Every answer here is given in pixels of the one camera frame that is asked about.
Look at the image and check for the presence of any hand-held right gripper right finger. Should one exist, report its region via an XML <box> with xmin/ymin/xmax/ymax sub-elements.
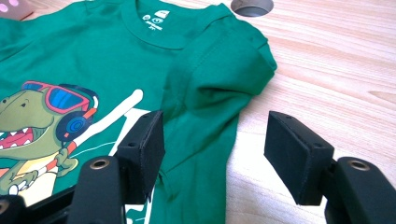
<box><xmin>263</xmin><ymin>110</ymin><xmax>335</xmax><ymax>206</ymax></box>

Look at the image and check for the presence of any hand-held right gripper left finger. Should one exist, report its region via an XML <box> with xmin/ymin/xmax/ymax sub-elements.
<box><xmin>116</xmin><ymin>110</ymin><xmax>166</xmax><ymax>205</ymax></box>

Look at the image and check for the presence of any green printed t-shirt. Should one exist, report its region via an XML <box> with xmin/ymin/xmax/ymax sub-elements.
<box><xmin>0</xmin><ymin>0</ymin><xmax>278</xmax><ymax>224</ymax></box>

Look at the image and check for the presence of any round table cable hole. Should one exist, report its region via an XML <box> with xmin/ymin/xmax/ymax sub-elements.
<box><xmin>231</xmin><ymin>0</ymin><xmax>275</xmax><ymax>18</ymax></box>

